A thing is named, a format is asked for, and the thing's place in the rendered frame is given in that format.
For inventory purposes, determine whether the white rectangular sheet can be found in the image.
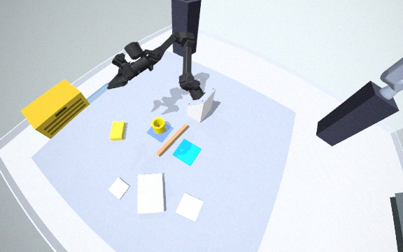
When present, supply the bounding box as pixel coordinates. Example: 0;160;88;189
137;174;164;214

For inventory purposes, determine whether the yellow rectangular block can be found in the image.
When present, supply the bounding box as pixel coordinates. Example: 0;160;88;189
110;121;126;141

